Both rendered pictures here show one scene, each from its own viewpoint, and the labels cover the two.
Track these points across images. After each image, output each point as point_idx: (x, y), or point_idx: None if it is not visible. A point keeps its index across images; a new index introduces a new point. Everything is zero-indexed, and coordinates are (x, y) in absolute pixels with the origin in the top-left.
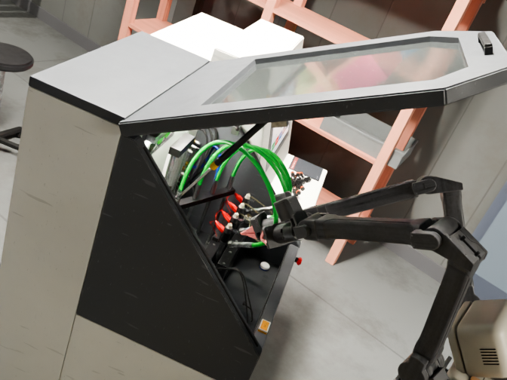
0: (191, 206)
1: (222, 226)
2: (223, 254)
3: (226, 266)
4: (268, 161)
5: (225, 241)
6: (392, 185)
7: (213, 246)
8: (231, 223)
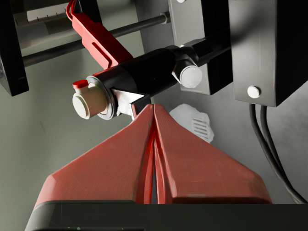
0: (10, 13)
1: (96, 57)
2: (233, 30)
3: (271, 104)
4: None
5: (171, 86)
6: None
7: (183, 8)
8: (77, 90)
